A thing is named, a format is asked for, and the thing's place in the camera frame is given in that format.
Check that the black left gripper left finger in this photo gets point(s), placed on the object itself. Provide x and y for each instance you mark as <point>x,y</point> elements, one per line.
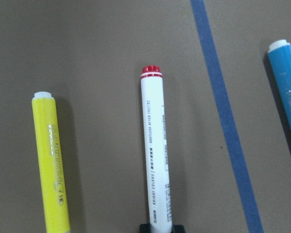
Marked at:
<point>145,227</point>

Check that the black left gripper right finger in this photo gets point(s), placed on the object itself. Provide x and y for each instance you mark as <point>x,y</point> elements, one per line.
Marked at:
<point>177,228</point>

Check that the white marker red cap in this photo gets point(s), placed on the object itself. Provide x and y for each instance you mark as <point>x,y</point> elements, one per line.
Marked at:
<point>156,155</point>

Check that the blue tape grid lines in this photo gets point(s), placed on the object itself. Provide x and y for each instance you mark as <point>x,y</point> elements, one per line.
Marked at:
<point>235,151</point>

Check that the yellow highlighter marker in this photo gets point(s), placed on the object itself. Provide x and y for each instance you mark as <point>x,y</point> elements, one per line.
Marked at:
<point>50,163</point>

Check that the blue highlighter marker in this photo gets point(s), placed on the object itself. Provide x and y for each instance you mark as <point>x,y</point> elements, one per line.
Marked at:
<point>279,55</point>

